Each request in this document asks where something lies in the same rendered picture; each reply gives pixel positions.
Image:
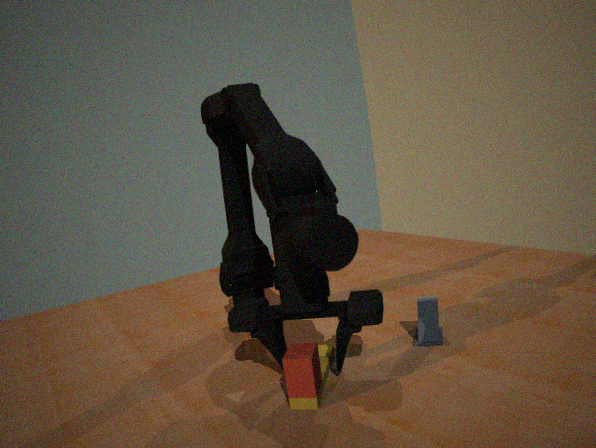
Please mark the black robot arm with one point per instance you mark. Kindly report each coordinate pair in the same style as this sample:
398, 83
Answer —
304, 224

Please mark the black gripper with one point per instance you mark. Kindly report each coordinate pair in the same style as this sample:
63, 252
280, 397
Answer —
303, 295

